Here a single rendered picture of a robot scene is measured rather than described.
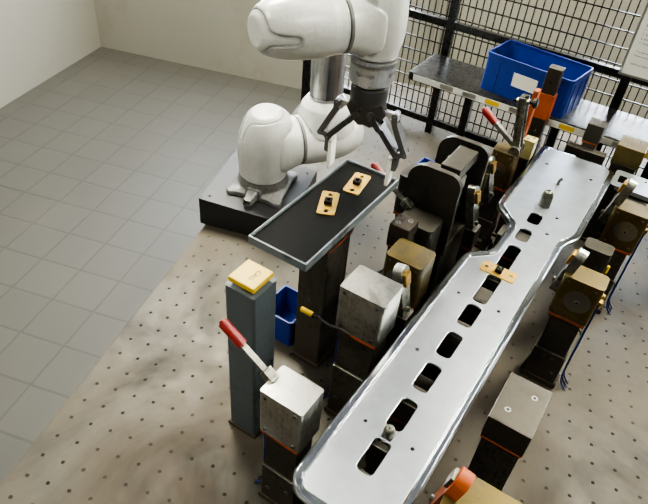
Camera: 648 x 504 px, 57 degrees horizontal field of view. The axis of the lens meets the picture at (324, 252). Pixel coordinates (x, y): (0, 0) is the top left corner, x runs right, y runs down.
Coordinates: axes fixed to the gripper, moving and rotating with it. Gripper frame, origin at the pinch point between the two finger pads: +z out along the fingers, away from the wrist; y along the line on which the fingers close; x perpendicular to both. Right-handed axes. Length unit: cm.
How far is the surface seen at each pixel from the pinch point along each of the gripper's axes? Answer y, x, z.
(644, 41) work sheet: 54, 105, -6
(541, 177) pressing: 38, 53, 20
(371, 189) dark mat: 3.5, -0.2, 3.9
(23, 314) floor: -138, 5, 120
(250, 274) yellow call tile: -6.2, -37.0, 4.0
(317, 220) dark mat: -2.2, -16.3, 3.9
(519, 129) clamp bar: 28, 53, 7
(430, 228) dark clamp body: 17.7, 3.5, 11.9
